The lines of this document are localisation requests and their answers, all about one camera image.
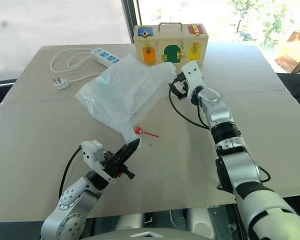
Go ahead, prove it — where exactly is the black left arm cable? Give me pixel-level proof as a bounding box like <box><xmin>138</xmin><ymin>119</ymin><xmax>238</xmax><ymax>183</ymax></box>
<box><xmin>58</xmin><ymin>145</ymin><xmax>83</xmax><ymax>201</ymax></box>

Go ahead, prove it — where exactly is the wooden lock box toy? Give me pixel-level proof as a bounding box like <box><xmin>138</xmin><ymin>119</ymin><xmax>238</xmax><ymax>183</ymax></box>
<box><xmin>132</xmin><ymin>21</ymin><xmax>210</xmax><ymax>67</ymax></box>

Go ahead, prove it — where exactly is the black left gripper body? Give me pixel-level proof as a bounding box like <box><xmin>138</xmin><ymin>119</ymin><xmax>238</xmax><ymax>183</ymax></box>
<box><xmin>101</xmin><ymin>150</ymin><xmax>136</xmax><ymax>180</ymax></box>

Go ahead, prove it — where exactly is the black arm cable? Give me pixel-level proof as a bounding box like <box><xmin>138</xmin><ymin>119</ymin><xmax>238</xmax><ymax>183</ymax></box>
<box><xmin>168</xmin><ymin>83</ymin><xmax>212</xmax><ymax>131</ymax></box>
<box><xmin>58</xmin><ymin>145</ymin><xmax>83</xmax><ymax>201</ymax></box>

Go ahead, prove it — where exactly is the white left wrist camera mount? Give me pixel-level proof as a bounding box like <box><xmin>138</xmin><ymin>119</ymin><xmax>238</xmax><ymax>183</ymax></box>
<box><xmin>80</xmin><ymin>139</ymin><xmax>116</xmax><ymax>185</ymax></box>

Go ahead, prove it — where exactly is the white rounded robot leg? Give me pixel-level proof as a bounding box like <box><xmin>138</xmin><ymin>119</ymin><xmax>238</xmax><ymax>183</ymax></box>
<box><xmin>186</xmin><ymin>206</ymin><xmax>218</xmax><ymax>239</ymax></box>
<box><xmin>116</xmin><ymin>212</ymin><xmax>144</xmax><ymax>230</ymax></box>

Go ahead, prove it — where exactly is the clear plastic bag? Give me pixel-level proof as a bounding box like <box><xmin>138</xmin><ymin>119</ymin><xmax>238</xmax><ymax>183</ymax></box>
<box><xmin>74</xmin><ymin>53</ymin><xmax>178</xmax><ymax>146</ymax></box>

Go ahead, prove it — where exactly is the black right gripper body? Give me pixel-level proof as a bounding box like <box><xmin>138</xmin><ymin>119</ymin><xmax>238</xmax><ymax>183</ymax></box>
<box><xmin>177</xmin><ymin>72</ymin><xmax>192</xmax><ymax>100</ymax></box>

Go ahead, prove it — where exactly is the black window frame post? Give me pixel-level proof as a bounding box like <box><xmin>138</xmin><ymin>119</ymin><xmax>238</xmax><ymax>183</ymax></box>
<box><xmin>121</xmin><ymin>0</ymin><xmax>144</xmax><ymax>45</ymax></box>

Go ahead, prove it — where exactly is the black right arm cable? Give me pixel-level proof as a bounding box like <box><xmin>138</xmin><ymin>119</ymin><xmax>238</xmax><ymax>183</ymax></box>
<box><xmin>168</xmin><ymin>83</ymin><xmax>212</xmax><ymax>131</ymax></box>

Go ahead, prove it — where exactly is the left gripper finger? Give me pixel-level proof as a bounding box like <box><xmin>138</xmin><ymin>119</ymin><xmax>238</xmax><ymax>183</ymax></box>
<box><xmin>114</xmin><ymin>138</ymin><xmax>140</xmax><ymax>159</ymax></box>
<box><xmin>118</xmin><ymin>140</ymin><xmax>142</xmax><ymax>165</ymax></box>

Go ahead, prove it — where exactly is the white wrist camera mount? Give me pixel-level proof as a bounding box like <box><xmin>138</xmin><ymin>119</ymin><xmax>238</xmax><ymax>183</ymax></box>
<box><xmin>180</xmin><ymin>60</ymin><xmax>206</xmax><ymax>97</ymax></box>
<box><xmin>80</xmin><ymin>139</ymin><xmax>116</xmax><ymax>185</ymax></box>

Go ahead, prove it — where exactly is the white power strip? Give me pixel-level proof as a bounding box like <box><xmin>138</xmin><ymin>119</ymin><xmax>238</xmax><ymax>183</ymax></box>
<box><xmin>90</xmin><ymin>47</ymin><xmax>122</xmax><ymax>68</ymax></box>

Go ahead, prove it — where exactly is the white power cord with plug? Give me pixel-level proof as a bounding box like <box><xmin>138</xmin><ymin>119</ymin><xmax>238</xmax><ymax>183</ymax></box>
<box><xmin>50</xmin><ymin>47</ymin><xmax>96</xmax><ymax>91</ymax></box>

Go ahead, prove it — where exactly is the red lollipop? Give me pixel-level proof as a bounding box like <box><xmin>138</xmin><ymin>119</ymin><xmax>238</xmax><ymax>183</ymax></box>
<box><xmin>134</xmin><ymin>125</ymin><xmax>160</xmax><ymax>139</ymax></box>

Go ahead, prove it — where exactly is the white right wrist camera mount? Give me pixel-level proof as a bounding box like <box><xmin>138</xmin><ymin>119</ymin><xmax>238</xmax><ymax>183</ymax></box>
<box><xmin>180</xmin><ymin>60</ymin><xmax>206</xmax><ymax>97</ymax></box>

